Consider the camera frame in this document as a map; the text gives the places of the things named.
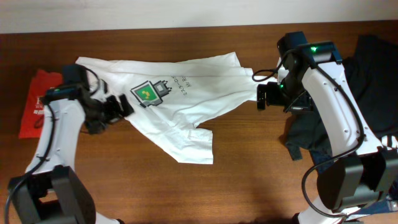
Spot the white printed t-shirt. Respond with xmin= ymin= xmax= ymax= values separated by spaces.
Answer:
xmin=76 ymin=52 xmax=258 ymax=164

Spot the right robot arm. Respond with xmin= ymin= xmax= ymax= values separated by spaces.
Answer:
xmin=257 ymin=31 xmax=397 ymax=224

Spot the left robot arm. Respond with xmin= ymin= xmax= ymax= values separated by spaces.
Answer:
xmin=4 ymin=64 xmax=134 ymax=224

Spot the dark green garment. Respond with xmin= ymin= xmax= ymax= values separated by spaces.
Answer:
xmin=284 ymin=112 xmax=331 ymax=161

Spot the folded red t-shirt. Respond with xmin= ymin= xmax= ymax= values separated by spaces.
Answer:
xmin=19 ymin=70 xmax=63 ymax=139

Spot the black t-shirt white lettering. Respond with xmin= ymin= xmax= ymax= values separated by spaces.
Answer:
xmin=343 ymin=35 xmax=397 ymax=149

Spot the right black cable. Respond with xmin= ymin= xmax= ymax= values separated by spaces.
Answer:
xmin=251 ymin=48 xmax=366 ymax=219

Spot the black cable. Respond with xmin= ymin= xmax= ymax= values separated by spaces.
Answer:
xmin=251 ymin=48 xmax=366 ymax=219
xmin=3 ymin=67 xmax=102 ymax=224

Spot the left black cable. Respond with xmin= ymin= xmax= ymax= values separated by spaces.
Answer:
xmin=3 ymin=67 xmax=102 ymax=224

